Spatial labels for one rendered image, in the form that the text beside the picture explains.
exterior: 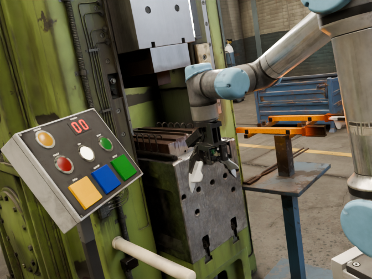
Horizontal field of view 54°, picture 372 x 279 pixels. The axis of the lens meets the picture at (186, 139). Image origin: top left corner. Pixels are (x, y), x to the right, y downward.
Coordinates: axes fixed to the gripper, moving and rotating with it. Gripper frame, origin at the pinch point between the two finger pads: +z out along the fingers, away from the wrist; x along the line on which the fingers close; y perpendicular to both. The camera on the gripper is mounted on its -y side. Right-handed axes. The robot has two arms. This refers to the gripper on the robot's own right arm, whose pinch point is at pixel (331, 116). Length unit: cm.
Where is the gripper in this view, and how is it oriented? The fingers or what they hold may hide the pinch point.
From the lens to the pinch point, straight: 186.7
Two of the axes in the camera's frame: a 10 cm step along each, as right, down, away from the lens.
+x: 6.5, -2.8, 7.1
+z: -7.4, -0.3, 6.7
